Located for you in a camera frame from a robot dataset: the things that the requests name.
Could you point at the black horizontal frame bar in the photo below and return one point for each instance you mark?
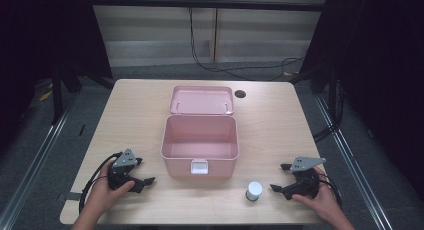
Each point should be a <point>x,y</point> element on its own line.
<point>206,4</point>

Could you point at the small white-capped bottle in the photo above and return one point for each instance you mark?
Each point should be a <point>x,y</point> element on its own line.
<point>254,190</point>

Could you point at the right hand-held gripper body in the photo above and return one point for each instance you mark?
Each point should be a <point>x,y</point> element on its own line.
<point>305,185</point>

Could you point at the small black floor object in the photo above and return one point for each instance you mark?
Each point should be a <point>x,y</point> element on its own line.
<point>81,129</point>

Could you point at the aluminium floor rail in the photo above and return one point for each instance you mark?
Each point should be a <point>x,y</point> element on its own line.
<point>353,163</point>
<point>36,156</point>

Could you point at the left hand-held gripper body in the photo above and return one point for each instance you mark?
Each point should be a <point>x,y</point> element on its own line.
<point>124,160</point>

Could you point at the person's left hand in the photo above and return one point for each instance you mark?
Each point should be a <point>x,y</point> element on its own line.
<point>101,193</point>

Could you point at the person's right hand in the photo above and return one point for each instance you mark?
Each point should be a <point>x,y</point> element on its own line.
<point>321,203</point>

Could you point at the black metal stand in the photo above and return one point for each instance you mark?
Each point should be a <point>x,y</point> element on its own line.
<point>57,96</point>

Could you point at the pink storage box with lid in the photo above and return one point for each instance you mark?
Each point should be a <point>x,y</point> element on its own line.
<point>200,136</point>

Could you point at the yellow floor tape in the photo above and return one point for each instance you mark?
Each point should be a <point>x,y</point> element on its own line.
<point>45,94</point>

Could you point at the black curtain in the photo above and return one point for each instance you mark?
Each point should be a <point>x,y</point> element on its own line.
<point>40,40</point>
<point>383,73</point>

